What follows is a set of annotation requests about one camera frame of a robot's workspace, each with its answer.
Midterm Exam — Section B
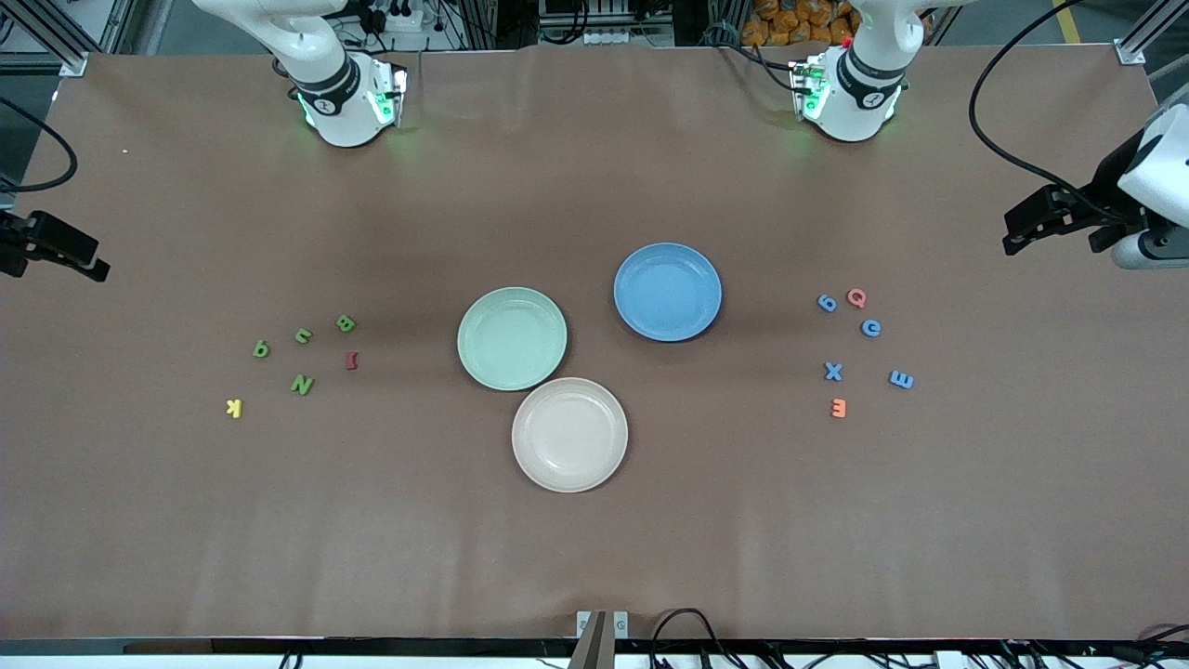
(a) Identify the black looped cable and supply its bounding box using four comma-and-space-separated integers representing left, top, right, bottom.
648, 609, 744, 669

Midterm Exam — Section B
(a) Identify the light green plate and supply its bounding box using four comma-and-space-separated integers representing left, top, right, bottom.
457, 286, 568, 392

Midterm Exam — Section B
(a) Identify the orange packets pile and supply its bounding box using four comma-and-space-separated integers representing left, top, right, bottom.
743, 0, 857, 47

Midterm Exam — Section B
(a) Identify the pale beige plate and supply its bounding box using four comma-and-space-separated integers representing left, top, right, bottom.
511, 377, 630, 493

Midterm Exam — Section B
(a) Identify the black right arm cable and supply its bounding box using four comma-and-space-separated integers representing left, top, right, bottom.
0, 98, 78, 193

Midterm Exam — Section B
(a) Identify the aluminium frame strut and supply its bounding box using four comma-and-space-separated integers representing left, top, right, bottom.
1115, 0, 1189, 66
0, 0, 91, 77

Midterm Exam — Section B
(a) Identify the grey metal mount bracket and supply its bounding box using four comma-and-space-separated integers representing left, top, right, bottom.
576, 610, 630, 669

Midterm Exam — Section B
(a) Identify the white power strip with plugs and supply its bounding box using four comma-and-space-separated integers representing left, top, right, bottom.
367, 0, 426, 34

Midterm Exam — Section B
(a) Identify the brown table cover sheet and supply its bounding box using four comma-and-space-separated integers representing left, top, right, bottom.
0, 45, 1189, 642

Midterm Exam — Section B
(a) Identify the blue plate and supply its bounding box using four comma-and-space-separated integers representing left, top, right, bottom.
613, 243, 724, 343

